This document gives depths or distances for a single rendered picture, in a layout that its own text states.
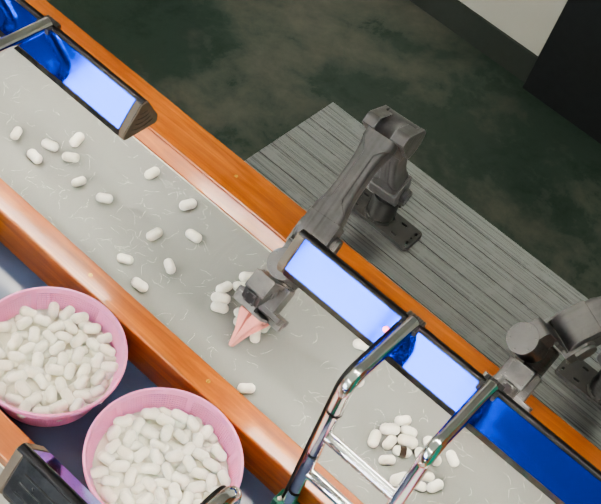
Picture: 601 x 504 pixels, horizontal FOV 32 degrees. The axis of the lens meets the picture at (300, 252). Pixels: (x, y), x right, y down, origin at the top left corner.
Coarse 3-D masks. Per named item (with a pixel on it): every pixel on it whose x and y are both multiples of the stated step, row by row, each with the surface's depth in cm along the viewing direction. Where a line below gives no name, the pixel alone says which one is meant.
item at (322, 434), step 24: (408, 312) 162; (384, 336) 158; (408, 336) 159; (360, 360) 154; (336, 384) 154; (480, 384) 157; (336, 408) 155; (480, 408) 154; (312, 432) 165; (456, 432) 150; (312, 456) 167; (432, 456) 148; (312, 480) 171; (384, 480) 160; (408, 480) 153
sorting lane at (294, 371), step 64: (0, 64) 228; (0, 128) 216; (64, 128) 220; (64, 192) 210; (128, 192) 213; (192, 192) 217; (192, 256) 207; (256, 256) 211; (192, 320) 198; (320, 320) 204; (256, 384) 192; (320, 384) 195; (384, 384) 199; (448, 448) 193
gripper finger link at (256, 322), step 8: (240, 296) 192; (248, 304) 191; (256, 312) 193; (248, 320) 191; (256, 320) 190; (264, 320) 192; (248, 328) 191; (256, 328) 196; (240, 336) 193; (232, 344) 194
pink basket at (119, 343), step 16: (32, 288) 190; (48, 288) 191; (64, 288) 192; (0, 304) 187; (16, 304) 190; (32, 304) 192; (48, 304) 193; (64, 304) 194; (80, 304) 193; (96, 304) 192; (0, 320) 189; (96, 320) 193; (112, 320) 191; (112, 336) 191; (112, 384) 185; (0, 400) 175; (16, 416) 181; (32, 416) 175; (48, 416) 176; (64, 416) 177; (80, 416) 185
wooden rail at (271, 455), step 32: (0, 192) 203; (0, 224) 203; (32, 224) 200; (32, 256) 201; (64, 256) 197; (96, 288) 194; (128, 320) 191; (128, 352) 195; (160, 352) 189; (192, 352) 190; (160, 384) 194; (192, 384) 186; (224, 384) 188; (256, 416) 185; (256, 448) 183; (288, 448) 183; (288, 480) 181
